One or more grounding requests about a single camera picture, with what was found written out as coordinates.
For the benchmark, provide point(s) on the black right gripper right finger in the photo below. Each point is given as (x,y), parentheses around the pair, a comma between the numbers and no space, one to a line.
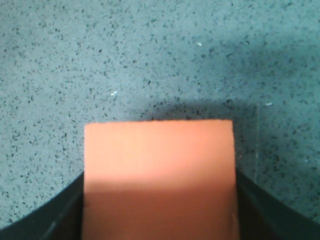
(263,217)

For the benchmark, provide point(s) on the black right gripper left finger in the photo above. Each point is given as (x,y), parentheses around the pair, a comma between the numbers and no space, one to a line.
(58,219)

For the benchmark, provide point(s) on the orange foam cube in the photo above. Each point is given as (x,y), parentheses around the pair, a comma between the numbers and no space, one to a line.
(160,180)

